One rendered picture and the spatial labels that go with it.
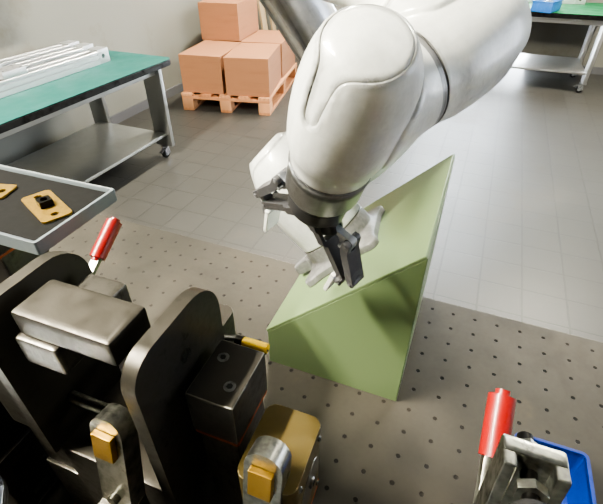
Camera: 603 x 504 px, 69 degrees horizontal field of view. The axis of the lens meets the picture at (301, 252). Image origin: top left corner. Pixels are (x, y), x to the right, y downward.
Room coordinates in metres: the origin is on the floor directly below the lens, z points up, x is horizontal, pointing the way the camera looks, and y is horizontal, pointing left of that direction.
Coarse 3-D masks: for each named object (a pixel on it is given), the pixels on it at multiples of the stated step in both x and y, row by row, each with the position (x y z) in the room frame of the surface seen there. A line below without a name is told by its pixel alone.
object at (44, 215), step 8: (40, 192) 0.53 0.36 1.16; (48, 192) 0.53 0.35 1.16; (24, 200) 0.51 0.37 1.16; (32, 200) 0.51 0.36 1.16; (40, 200) 0.50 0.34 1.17; (48, 200) 0.49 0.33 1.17; (56, 200) 0.51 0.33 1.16; (32, 208) 0.49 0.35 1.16; (40, 208) 0.49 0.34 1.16; (48, 208) 0.49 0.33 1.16; (56, 208) 0.49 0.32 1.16; (64, 208) 0.49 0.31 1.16; (40, 216) 0.47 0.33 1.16; (48, 216) 0.47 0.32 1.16; (56, 216) 0.47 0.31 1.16; (64, 216) 0.47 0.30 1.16
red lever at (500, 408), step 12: (492, 396) 0.22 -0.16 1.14; (504, 396) 0.21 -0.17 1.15; (492, 408) 0.21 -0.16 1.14; (504, 408) 0.21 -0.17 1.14; (492, 420) 0.20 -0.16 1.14; (504, 420) 0.20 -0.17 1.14; (492, 432) 0.19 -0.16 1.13; (504, 432) 0.19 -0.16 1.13; (480, 444) 0.19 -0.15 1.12; (492, 444) 0.19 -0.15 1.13; (492, 456) 0.18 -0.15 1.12; (480, 468) 0.17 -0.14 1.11; (480, 480) 0.17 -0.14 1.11
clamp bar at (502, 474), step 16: (528, 432) 0.15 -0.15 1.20; (496, 448) 0.14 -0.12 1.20; (512, 448) 0.13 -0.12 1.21; (528, 448) 0.13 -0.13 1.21; (544, 448) 0.14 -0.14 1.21; (496, 464) 0.13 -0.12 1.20; (512, 464) 0.12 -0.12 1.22; (528, 464) 0.13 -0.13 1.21; (544, 464) 0.13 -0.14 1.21; (560, 464) 0.13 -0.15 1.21; (496, 480) 0.12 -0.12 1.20; (512, 480) 0.13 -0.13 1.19; (528, 480) 0.12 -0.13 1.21; (544, 480) 0.12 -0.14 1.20; (560, 480) 0.12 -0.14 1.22; (480, 496) 0.13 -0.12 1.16; (496, 496) 0.12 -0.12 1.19; (512, 496) 0.12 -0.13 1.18; (528, 496) 0.11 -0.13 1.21; (544, 496) 0.11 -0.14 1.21; (560, 496) 0.11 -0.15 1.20
